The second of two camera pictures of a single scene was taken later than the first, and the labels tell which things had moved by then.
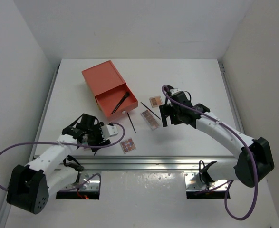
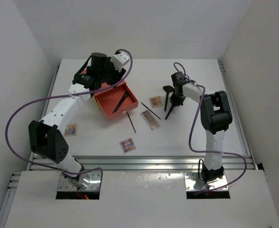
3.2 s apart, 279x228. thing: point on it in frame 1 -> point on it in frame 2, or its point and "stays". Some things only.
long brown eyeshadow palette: [150, 120] stays
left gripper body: [95, 136] -> [109, 74]
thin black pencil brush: [131, 122] stays
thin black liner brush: [149, 109] stays
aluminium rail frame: [147, 162] stays
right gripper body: [170, 107] -> [177, 99]
